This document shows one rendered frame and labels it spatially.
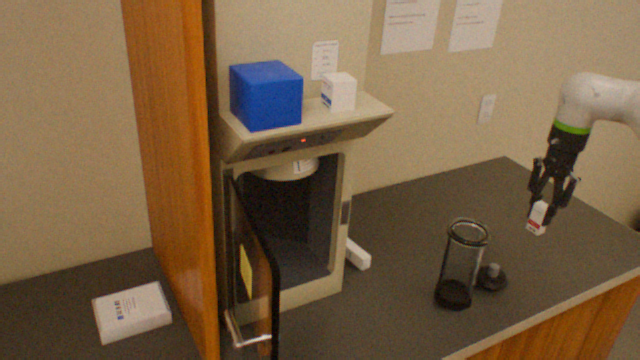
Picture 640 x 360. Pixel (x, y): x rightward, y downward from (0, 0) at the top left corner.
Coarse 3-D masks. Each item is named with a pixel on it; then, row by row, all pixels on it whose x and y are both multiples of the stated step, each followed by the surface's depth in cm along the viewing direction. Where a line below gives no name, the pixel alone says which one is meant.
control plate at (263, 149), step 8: (312, 136) 98; (320, 136) 100; (328, 136) 102; (336, 136) 104; (264, 144) 93; (272, 144) 95; (280, 144) 97; (288, 144) 99; (296, 144) 101; (304, 144) 103; (312, 144) 105; (320, 144) 107; (256, 152) 97; (264, 152) 99; (280, 152) 103
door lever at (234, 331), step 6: (228, 312) 94; (228, 318) 93; (234, 318) 93; (228, 324) 92; (234, 324) 92; (234, 330) 91; (234, 336) 89; (240, 336) 90; (234, 342) 89; (240, 342) 88; (246, 342) 89; (252, 342) 89; (258, 342) 90; (264, 342) 89; (234, 348) 88; (240, 348) 88
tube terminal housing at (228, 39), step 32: (224, 0) 87; (256, 0) 90; (288, 0) 92; (320, 0) 96; (352, 0) 99; (224, 32) 89; (256, 32) 92; (288, 32) 95; (320, 32) 99; (352, 32) 102; (224, 64) 92; (288, 64) 99; (352, 64) 106; (224, 96) 95; (320, 96) 106; (256, 160) 105; (288, 160) 110; (352, 160) 119; (224, 224) 109; (224, 256) 114; (224, 288) 119; (320, 288) 135; (224, 320) 126
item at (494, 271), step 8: (496, 264) 143; (480, 272) 144; (488, 272) 143; (496, 272) 142; (480, 280) 143; (488, 280) 142; (496, 280) 142; (504, 280) 142; (488, 288) 142; (496, 288) 141
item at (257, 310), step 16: (240, 208) 93; (240, 224) 95; (240, 240) 97; (256, 240) 84; (256, 256) 86; (240, 272) 102; (256, 272) 88; (272, 272) 78; (240, 288) 104; (256, 288) 90; (272, 288) 79; (240, 304) 107; (256, 304) 92; (272, 304) 81; (240, 320) 110; (256, 320) 94; (272, 320) 83; (256, 336) 96; (272, 336) 84; (256, 352) 98; (272, 352) 86
